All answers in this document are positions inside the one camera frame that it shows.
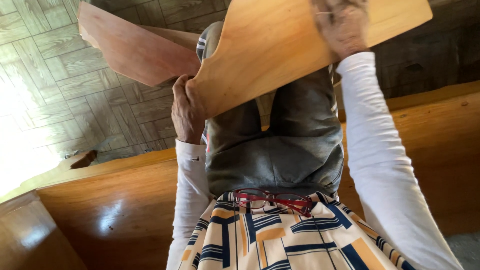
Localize person's left hand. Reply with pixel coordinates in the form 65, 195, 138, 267
171, 74, 208, 145

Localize person's right hand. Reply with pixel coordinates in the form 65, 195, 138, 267
310, 0, 371, 61

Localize light wooden board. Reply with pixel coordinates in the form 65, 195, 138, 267
186, 0, 433, 120

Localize reddish wooden board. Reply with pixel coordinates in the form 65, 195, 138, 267
76, 1, 202, 88

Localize grey trousers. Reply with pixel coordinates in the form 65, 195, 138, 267
196, 21, 345, 198

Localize dark brown wooden piece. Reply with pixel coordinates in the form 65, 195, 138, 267
69, 149, 98, 170

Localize varnished wooden bench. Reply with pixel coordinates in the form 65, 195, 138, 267
0, 80, 480, 270

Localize red framed glasses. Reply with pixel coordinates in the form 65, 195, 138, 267
232, 188, 314, 218

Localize patterned cream blue shirt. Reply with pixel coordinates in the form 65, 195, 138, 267
178, 191, 418, 270

